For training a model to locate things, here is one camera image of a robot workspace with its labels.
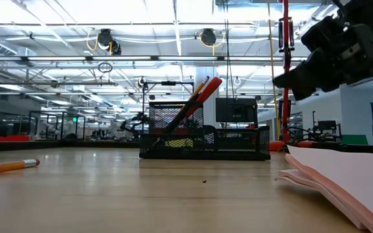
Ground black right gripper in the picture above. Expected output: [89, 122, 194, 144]
[273, 14, 373, 101]

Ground red-handled scissors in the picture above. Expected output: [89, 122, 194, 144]
[173, 76, 223, 135]

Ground orange pencil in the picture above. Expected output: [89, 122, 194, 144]
[0, 158, 41, 177]
[188, 75, 211, 102]

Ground pink sticky note pad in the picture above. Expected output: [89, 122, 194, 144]
[274, 144, 373, 233]

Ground black pen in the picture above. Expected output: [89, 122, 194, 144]
[166, 100, 204, 133]
[163, 106, 200, 136]

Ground black mesh desk organizer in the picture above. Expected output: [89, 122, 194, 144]
[138, 100, 271, 161]

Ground small yellow-green block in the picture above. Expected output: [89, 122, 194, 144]
[164, 138, 195, 150]

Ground black equipment stand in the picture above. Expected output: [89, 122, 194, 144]
[311, 111, 343, 142]

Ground green board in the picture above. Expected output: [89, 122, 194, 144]
[340, 134, 369, 146]

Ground black monitor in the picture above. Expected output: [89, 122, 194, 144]
[214, 97, 259, 124]

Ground red plastic bin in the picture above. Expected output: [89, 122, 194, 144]
[0, 134, 31, 143]

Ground black lamp power cable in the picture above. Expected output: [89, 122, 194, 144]
[286, 125, 325, 146]

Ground black hanging cable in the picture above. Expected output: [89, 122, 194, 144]
[222, 0, 236, 100]

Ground ceiling cable reel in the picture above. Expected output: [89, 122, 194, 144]
[198, 28, 219, 48]
[95, 28, 123, 56]

